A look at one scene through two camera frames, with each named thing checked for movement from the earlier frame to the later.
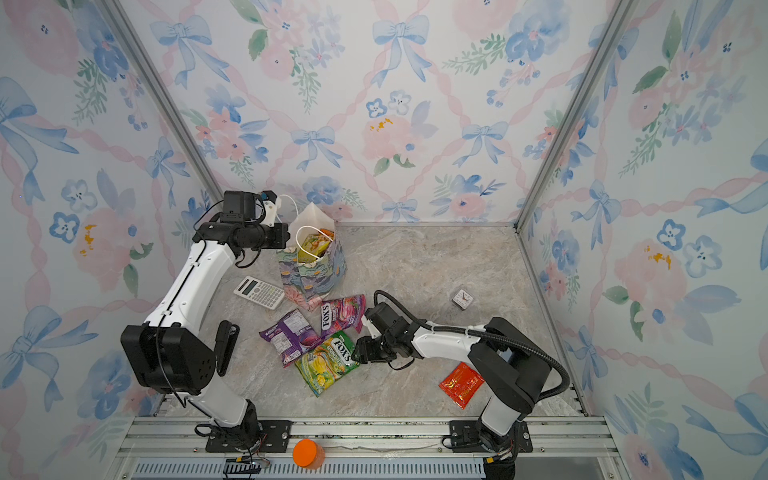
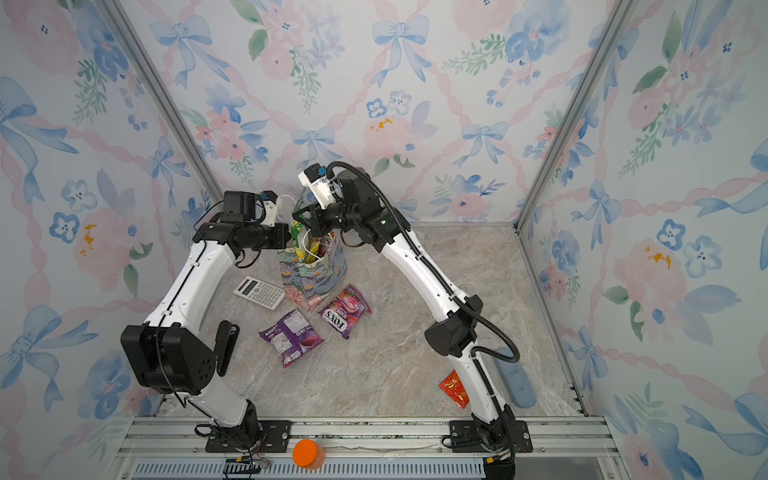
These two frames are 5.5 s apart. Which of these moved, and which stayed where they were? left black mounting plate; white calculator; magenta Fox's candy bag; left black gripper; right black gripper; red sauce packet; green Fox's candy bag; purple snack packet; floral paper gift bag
Moved: magenta Fox's candy bag; right black gripper; green Fox's candy bag
Stayed: left black gripper; red sauce packet; left black mounting plate; white calculator; purple snack packet; floral paper gift bag
